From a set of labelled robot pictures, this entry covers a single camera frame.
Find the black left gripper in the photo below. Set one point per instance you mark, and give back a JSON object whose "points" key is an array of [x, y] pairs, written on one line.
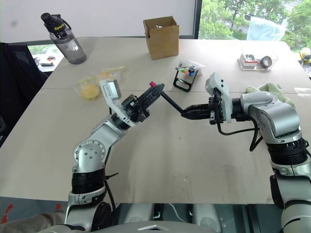
{"points": [[133, 106]]}

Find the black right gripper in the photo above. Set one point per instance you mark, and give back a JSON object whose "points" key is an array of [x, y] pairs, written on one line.
{"points": [[215, 110]]}

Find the black pen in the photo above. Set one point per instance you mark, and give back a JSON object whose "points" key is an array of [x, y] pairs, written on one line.
{"points": [[171, 103]]}

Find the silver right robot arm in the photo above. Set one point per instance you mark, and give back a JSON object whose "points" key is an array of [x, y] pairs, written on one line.
{"points": [[274, 116]]}

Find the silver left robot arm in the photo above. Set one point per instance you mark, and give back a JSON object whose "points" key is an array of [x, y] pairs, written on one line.
{"points": [[89, 155]]}

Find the plastic bag with yellow bun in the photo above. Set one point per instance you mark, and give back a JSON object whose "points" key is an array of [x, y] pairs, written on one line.
{"points": [[97, 83]]}

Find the brown cardboard box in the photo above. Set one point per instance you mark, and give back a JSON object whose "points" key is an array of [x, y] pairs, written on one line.
{"points": [[161, 36]]}

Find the red and white small box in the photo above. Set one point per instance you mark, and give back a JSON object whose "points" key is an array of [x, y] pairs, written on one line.
{"points": [[247, 59]]}

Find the light green cloth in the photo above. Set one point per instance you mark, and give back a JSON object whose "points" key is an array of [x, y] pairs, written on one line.
{"points": [[272, 91]]}

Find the clear plastic tray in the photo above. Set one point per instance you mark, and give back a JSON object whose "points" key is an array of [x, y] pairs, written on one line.
{"points": [[258, 60]]}

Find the grey tape roll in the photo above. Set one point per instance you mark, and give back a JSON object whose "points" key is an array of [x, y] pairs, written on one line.
{"points": [[266, 61]]}

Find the grey sports water bottle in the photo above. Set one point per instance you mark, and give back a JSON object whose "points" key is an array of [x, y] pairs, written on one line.
{"points": [[66, 41]]}

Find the light blue plastic bag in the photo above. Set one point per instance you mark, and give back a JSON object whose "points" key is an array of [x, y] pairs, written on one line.
{"points": [[266, 28]]}

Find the yellow and black object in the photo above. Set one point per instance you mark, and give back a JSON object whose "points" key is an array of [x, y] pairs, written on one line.
{"points": [[305, 54]]}

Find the silver robot torso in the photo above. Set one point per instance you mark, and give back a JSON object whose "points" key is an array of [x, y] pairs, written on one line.
{"points": [[136, 227]]}

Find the black office chair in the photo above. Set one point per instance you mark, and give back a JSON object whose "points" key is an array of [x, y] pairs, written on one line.
{"points": [[17, 85]]}

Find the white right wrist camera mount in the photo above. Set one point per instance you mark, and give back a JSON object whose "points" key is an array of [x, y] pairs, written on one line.
{"points": [[219, 85]]}

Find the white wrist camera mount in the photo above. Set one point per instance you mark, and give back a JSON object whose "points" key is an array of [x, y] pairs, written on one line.
{"points": [[219, 85], [111, 93]]}

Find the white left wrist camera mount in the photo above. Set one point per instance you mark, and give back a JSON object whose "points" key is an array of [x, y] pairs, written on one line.
{"points": [[111, 93]]}

